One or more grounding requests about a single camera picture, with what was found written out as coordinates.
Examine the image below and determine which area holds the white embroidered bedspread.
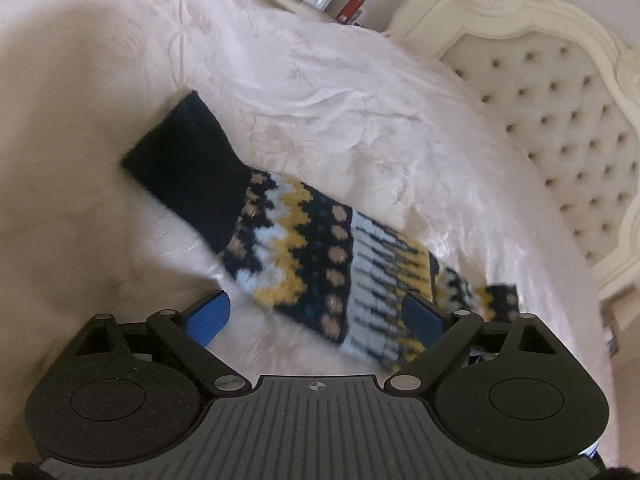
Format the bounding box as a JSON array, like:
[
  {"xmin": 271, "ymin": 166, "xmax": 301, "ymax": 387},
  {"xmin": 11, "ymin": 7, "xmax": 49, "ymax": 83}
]
[{"xmin": 0, "ymin": 0, "xmax": 616, "ymax": 461}]

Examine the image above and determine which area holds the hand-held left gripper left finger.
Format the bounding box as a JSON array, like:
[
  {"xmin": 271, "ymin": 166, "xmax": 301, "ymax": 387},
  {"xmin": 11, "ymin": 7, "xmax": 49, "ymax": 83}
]
[{"xmin": 75, "ymin": 290, "xmax": 252, "ymax": 395}]

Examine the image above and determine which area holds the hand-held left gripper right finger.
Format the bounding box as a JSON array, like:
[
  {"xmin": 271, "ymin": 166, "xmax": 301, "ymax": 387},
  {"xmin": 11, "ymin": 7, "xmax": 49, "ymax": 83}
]
[{"xmin": 384, "ymin": 294, "xmax": 553, "ymax": 393}]

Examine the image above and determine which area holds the patterned knit sweater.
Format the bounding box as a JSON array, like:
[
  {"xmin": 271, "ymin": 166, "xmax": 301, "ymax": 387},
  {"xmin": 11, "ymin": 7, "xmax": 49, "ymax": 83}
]
[{"xmin": 121, "ymin": 90, "xmax": 521, "ymax": 368}]

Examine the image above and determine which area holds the cream tufted headboard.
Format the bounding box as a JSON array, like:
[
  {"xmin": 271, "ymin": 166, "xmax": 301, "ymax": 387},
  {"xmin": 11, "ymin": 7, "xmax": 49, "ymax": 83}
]
[{"xmin": 387, "ymin": 0, "xmax": 640, "ymax": 331}]

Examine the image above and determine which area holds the red box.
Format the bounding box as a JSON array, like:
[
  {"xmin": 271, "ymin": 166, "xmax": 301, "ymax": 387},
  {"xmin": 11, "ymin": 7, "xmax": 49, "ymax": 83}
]
[{"xmin": 336, "ymin": 0, "xmax": 368, "ymax": 23}]

